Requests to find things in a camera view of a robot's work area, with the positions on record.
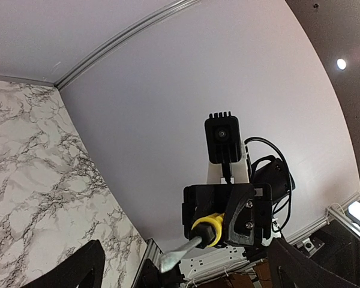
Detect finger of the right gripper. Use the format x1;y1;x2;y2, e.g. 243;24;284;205
223;184;255;247
185;187;212;237

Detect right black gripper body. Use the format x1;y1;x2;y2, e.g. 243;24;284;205
182;183;272;248

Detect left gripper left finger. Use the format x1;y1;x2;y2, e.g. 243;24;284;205
25;240;104;288

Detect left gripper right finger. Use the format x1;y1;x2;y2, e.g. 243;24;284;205
267;238;357;287

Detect yellow handled screwdriver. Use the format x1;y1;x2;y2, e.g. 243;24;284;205
159;213;224;273

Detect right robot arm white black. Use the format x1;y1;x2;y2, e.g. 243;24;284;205
137;155;295;287

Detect ceiling light spot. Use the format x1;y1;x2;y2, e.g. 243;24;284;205
336;58;347;71

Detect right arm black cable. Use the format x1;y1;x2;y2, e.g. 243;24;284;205
244;137;293;232

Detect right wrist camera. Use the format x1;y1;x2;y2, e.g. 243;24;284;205
204;112;251;184

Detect front aluminium rail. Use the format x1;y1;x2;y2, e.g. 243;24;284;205
286;196;360;245

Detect right aluminium frame post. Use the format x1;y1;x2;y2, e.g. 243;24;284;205
54;0;200;90

